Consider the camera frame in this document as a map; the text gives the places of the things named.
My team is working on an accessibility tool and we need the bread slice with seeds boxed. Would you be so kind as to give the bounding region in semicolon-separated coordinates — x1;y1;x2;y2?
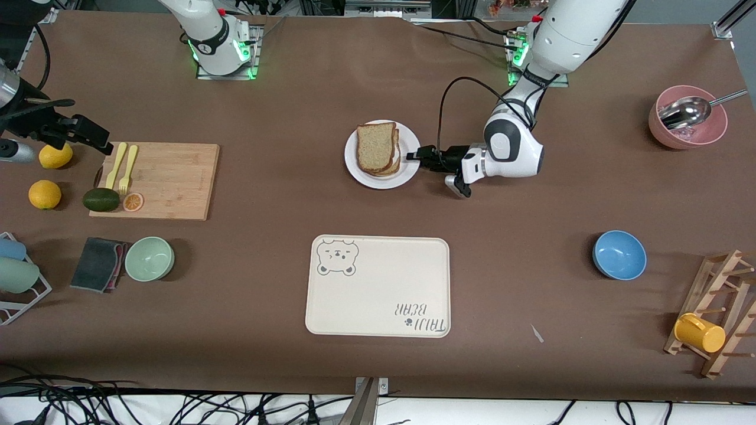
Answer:
356;122;397;174

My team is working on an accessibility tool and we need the white round plate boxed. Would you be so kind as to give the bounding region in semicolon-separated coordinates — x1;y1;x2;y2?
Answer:
344;120;422;190

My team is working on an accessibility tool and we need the plain bread slice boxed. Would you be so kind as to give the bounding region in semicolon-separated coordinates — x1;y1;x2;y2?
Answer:
375;127;402;177

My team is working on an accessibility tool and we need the yellow plastic knife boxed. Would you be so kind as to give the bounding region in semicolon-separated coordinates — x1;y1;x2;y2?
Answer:
105;142;128;190

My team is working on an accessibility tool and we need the yellow lemon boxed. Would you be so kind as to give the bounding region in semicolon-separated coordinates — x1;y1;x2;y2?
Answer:
39;142;74;169
28;179;62;210

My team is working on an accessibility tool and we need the yellow plastic fork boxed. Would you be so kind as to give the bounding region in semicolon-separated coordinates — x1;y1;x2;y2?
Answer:
119;145;139;195

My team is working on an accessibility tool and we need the dark green avocado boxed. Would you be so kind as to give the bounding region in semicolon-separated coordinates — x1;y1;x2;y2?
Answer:
83;188;120;213

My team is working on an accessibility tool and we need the wooden cutting board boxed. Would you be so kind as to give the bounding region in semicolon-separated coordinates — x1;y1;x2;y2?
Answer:
89;142;220;222

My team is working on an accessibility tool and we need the folded dark grey cloth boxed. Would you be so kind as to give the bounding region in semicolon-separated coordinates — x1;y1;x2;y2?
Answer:
70;237;129;293

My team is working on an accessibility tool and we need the light blue cup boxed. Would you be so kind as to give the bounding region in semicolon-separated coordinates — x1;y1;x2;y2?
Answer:
0;237;28;261

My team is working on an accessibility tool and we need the pale green bowl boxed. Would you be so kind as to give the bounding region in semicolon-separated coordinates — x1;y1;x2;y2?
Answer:
125;237;175;282

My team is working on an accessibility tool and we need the cream bear print tray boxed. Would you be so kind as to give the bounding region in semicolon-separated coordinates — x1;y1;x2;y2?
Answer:
305;235;451;338

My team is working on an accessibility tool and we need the pale green cup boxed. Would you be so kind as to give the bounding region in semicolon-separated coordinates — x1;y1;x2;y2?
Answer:
0;257;41;294

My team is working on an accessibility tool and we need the blue bowl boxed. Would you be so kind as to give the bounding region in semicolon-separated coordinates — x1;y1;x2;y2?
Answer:
592;230;647;281

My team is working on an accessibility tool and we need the metal ladle spoon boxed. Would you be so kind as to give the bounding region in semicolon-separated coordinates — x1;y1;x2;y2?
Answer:
659;89;748;130

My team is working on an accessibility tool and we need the pink bowl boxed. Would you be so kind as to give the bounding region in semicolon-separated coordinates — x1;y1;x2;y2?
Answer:
649;86;728;150

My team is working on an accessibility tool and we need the wooden mug rack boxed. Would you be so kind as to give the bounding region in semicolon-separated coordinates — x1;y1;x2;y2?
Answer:
664;250;756;379

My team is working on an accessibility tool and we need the yellow mug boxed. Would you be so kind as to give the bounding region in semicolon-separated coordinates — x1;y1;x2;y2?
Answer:
674;313;726;354

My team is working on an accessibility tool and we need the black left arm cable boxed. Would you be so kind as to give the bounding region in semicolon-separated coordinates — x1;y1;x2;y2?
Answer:
436;76;535;173

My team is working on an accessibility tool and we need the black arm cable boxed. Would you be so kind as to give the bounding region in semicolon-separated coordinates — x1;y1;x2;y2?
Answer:
436;76;535;173
32;38;51;92

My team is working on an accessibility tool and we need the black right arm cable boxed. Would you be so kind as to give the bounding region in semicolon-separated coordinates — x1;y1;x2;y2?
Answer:
32;38;51;92

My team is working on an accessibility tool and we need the black table cable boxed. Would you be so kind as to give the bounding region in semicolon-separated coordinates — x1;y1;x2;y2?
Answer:
412;21;516;50

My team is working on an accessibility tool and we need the white wire rack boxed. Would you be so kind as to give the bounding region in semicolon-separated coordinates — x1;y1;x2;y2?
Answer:
0;232;53;326

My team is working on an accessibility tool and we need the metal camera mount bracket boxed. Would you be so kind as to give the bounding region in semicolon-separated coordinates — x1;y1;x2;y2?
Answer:
348;377;390;425

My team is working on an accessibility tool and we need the black cable bundle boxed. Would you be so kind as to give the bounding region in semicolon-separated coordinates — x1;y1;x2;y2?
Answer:
0;365;355;425

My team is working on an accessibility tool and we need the aluminium frame profile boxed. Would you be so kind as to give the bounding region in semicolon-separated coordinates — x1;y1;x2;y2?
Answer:
712;0;756;40

